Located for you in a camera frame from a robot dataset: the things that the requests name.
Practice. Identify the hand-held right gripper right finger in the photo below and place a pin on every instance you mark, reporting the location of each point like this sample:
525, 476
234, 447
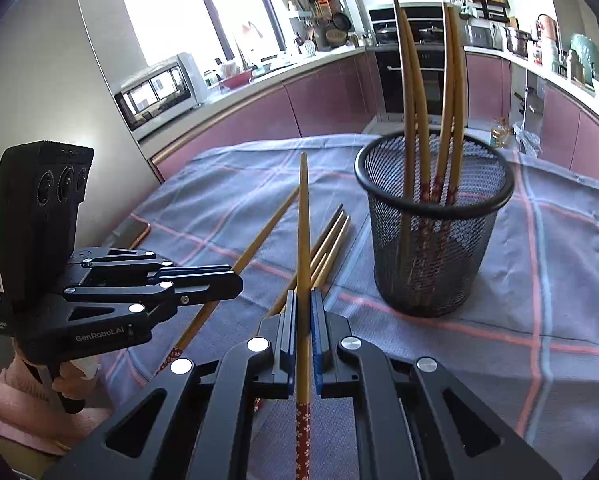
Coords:
319, 340

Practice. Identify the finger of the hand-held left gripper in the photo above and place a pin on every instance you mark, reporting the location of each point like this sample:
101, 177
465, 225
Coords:
214, 290
199, 270

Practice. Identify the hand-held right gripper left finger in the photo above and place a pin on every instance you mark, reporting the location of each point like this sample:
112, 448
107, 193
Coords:
290, 340

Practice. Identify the chopsticks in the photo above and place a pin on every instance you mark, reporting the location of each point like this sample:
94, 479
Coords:
328, 229
422, 125

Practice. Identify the black mesh cup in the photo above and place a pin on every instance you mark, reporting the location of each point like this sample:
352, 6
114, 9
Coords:
429, 270

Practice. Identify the person's left hand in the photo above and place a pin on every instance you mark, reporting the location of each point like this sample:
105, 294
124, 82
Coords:
72, 382

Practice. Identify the grey refrigerator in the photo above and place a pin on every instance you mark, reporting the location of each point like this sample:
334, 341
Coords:
54, 85

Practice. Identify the white toaster oven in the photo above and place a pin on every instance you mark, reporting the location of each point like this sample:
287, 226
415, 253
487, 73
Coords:
154, 95

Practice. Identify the pink base cabinets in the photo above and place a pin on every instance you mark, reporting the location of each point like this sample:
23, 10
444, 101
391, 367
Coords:
564, 120
279, 110

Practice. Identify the pink bowl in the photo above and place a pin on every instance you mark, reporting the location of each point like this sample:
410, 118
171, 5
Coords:
237, 80

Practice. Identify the blue-grey plaid tablecloth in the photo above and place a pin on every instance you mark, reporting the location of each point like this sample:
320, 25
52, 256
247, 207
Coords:
529, 285

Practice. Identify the kitchen faucet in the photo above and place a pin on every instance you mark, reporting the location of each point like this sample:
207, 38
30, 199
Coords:
239, 52

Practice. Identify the black built-in oven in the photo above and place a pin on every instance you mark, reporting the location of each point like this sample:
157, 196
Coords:
387, 85

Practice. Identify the kitchen window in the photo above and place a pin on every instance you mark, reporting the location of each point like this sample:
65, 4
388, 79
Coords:
219, 5

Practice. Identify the cooking oil bottle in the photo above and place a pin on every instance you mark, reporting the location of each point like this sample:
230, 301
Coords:
500, 135

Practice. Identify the black frying pan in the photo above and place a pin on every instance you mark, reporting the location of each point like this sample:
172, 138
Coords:
342, 21

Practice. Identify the clear plastic bag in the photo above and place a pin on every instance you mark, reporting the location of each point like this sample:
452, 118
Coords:
527, 139

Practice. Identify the black wok with lid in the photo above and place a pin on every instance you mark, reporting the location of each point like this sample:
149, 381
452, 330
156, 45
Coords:
385, 34

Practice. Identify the black range hood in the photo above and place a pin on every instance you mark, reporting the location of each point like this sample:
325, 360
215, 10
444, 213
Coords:
379, 15

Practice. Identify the black pot with lid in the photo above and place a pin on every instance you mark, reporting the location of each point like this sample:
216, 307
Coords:
432, 32

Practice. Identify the silver rice cooker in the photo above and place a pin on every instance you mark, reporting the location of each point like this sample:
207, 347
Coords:
479, 36

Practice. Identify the steel stockpot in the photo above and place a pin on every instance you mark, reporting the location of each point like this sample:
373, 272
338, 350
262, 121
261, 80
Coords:
517, 41

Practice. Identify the pink kettle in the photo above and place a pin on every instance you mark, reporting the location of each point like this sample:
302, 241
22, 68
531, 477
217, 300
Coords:
547, 27

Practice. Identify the mint green appliance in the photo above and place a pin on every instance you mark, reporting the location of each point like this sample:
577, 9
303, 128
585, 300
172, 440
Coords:
589, 57

